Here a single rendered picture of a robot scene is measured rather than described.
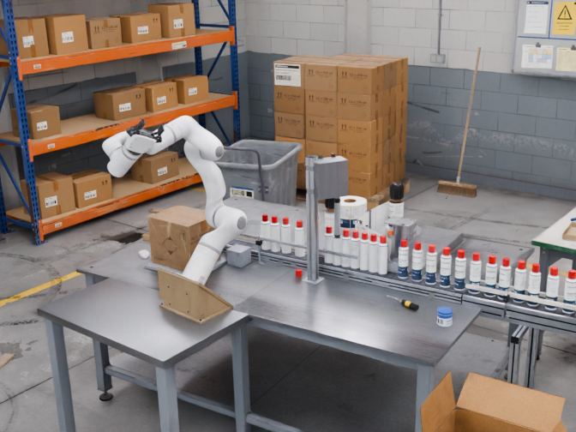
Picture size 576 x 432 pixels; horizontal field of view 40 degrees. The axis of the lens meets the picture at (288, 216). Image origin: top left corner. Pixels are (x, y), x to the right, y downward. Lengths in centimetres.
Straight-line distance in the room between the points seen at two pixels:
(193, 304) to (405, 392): 131
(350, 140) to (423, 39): 167
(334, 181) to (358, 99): 361
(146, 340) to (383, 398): 137
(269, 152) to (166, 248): 306
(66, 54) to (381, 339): 462
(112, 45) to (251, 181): 209
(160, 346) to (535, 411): 166
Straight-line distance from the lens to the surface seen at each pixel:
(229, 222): 384
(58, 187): 754
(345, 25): 920
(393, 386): 446
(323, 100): 774
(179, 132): 362
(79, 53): 743
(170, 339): 366
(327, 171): 395
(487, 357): 480
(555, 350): 544
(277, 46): 995
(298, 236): 430
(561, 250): 490
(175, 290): 384
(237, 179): 660
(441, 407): 270
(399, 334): 365
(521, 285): 387
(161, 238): 435
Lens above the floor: 252
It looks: 19 degrees down
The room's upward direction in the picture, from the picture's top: 1 degrees counter-clockwise
